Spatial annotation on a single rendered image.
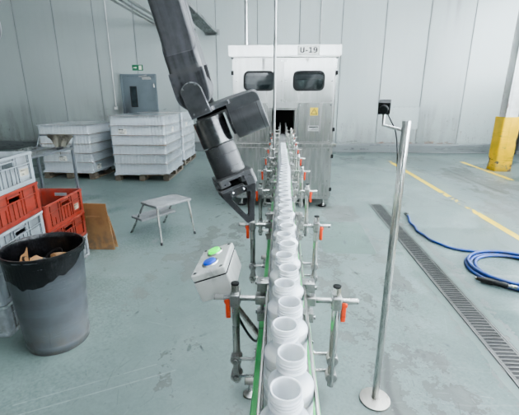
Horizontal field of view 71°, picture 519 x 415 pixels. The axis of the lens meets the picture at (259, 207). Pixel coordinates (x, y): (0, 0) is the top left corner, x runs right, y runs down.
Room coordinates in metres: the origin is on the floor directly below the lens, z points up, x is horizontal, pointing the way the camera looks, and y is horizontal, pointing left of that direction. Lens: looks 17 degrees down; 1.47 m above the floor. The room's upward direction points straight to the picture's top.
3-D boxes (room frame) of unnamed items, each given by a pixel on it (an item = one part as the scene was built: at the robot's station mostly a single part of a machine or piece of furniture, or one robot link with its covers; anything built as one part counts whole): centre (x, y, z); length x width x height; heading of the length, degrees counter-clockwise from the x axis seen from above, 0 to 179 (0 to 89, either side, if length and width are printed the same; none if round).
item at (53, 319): (1.97, 1.28, 0.32); 0.45 x 0.45 x 0.64
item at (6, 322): (2.27, 1.80, 0.11); 0.61 x 0.41 x 0.22; 2
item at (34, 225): (2.27, 1.80, 0.55); 0.61 x 0.41 x 0.22; 4
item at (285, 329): (0.44, -0.04, 1.08); 0.06 x 0.06 x 0.17
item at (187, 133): (8.75, 2.16, 0.59); 1.25 x 1.03 x 1.17; 178
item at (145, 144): (7.16, 2.16, 0.59); 1.24 x 1.03 x 1.17; 179
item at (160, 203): (3.85, 1.10, 0.21); 0.61 x 0.47 x 0.41; 50
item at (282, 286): (0.56, -0.04, 1.08); 0.06 x 0.06 x 0.17
